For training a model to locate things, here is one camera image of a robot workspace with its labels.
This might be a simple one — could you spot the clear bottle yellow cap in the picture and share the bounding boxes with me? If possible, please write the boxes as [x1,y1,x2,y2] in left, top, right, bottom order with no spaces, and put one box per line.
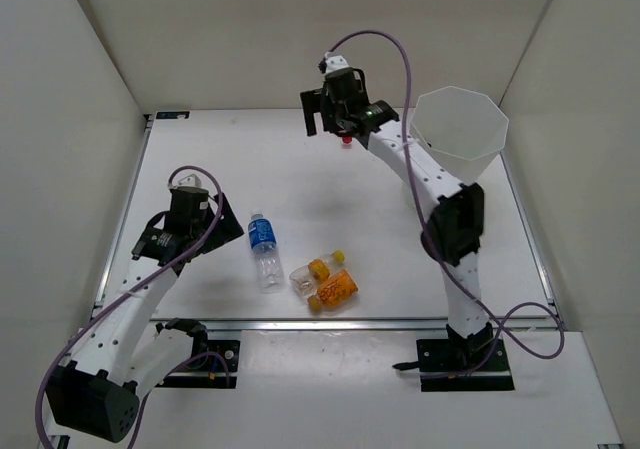
[289,250,345,296]

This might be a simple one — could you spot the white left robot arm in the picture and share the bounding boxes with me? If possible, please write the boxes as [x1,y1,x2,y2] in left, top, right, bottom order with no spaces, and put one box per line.
[45,186,244,443]

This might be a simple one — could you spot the orange label juice bottle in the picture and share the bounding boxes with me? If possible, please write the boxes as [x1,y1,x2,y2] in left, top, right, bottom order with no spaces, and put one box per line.
[307,269,358,313]

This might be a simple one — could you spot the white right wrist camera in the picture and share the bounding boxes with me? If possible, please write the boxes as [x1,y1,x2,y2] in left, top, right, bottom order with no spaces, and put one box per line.
[318,52,350,75]

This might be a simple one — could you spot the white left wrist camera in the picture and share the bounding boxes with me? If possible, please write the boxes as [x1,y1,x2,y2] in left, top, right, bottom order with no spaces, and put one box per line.
[168,173,202,189]

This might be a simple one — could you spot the aluminium table edge rail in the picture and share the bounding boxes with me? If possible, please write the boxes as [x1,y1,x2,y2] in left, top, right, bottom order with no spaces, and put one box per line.
[144,316,564,334]

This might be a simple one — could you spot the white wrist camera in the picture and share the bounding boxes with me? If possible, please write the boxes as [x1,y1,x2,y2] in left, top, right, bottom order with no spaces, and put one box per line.
[168,173,202,189]
[318,52,350,75]

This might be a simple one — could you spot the small dark table sticker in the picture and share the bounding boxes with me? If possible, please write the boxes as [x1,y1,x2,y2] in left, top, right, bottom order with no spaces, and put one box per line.
[155,111,190,120]

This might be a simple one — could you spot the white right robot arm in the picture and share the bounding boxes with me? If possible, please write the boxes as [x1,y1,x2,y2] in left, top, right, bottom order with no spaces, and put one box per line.
[300,63,494,377]

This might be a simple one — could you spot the blue label water bottle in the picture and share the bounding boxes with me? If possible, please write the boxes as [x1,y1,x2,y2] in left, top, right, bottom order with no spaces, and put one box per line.
[248,210,284,291]

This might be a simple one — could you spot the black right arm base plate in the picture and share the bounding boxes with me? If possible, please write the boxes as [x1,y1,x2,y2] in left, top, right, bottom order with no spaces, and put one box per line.
[393,339,515,392]

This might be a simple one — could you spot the white octagonal bin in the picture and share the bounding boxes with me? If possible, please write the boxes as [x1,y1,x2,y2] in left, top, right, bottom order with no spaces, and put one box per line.
[410,86,509,185]

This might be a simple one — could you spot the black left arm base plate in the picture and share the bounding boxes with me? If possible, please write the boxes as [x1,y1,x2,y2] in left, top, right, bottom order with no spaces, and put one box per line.
[155,318,241,389]

